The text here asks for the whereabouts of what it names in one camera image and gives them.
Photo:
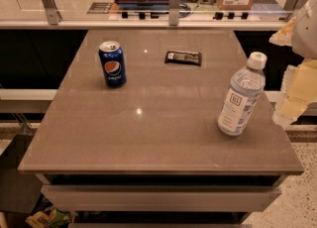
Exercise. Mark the blue Pepsi soda can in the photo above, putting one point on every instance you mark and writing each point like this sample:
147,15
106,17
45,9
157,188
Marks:
113,64

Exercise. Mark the middle metal glass bracket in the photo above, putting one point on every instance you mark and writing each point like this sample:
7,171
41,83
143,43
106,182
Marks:
173,12

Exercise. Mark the green yellow snack bag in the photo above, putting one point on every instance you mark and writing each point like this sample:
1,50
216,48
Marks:
50,218

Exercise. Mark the dark RXBAR chocolate bar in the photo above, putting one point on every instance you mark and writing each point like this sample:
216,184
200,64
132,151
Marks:
183,57

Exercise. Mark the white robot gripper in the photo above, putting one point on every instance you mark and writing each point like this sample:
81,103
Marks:
305,34

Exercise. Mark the left metal glass bracket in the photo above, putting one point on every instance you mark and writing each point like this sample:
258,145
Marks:
52,13

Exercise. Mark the clear blue plastic water bottle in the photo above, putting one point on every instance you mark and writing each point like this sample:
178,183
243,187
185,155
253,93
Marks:
246,86

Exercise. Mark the grey table drawer front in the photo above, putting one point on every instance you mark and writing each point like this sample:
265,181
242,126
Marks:
161,198

